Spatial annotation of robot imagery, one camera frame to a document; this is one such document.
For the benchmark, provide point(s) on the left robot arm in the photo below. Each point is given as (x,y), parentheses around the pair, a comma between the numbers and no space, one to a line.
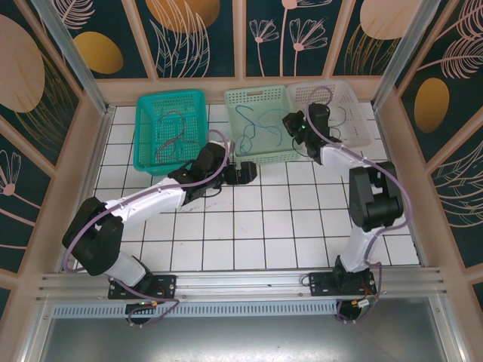
(151,205)

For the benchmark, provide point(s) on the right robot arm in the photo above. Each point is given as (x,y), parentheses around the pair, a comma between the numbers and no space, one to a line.
(377,203)

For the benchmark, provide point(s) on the mint green plastic basket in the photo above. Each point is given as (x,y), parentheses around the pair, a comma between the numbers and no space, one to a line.
(264,151)

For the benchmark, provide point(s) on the white plastic basket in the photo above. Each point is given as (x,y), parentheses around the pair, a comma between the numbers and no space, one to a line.
(358,124)

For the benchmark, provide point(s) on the teal plastic basket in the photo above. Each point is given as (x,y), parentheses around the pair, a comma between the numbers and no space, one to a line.
(196,113)

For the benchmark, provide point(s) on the green circuit board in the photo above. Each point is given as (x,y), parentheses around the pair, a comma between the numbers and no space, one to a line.
(365,303)

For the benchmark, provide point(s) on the aluminium mounting rail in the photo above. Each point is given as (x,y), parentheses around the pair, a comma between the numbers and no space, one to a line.
(241,283)

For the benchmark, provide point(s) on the aluminium frame post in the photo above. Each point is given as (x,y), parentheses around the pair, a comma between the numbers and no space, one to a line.
(407,49)
(75,56)

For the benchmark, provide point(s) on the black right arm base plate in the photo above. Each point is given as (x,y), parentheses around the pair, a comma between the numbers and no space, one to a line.
(319,284)

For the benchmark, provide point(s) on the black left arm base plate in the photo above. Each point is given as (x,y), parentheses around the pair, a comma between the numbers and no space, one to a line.
(166,283)

